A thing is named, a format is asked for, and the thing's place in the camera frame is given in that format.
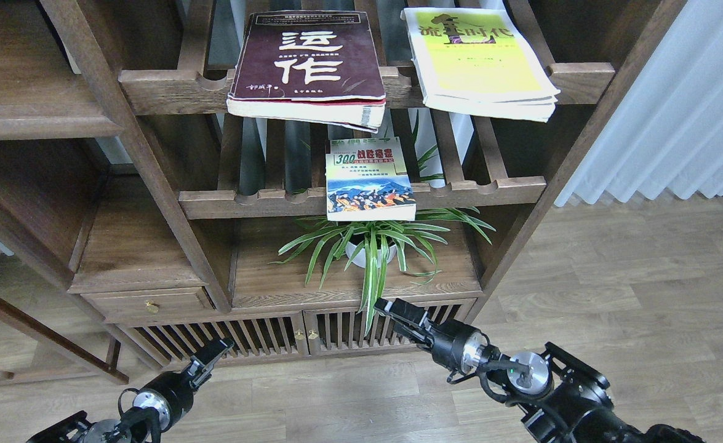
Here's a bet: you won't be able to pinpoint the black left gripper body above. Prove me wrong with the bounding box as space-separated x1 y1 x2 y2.
132 368 206 431

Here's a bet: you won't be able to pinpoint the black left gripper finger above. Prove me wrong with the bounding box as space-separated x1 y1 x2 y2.
189 337 236 377

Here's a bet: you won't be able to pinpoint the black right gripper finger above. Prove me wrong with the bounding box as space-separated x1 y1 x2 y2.
373 299 429 330
393 321 426 346

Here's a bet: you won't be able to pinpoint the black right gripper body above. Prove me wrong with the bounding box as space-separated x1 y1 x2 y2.
413 319 489 375

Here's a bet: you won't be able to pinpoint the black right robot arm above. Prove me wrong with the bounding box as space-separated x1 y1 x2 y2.
375 299 700 442

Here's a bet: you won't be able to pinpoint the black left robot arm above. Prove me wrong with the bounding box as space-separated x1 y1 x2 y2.
29 337 235 442

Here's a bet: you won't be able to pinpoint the green spider plant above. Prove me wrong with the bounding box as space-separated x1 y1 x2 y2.
278 207 495 336

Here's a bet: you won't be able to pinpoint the white plant pot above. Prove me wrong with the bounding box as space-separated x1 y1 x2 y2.
345 237 398 268

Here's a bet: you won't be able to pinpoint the brass drawer knob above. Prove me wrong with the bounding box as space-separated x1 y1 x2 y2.
145 300 161 314

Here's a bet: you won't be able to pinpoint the dark wooden bookshelf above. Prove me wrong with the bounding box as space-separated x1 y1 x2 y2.
0 1 685 368

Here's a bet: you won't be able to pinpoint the maroon book white characters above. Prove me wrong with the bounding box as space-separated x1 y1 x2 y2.
226 9 386 134

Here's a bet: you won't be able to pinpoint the yellow green cover book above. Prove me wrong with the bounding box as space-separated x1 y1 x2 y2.
401 4 559 122

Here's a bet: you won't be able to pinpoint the white pleated curtain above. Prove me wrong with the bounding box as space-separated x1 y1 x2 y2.
555 1 723 207

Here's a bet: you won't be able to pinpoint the dark wooden side frame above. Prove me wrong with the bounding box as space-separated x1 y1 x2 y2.
0 218 129 388

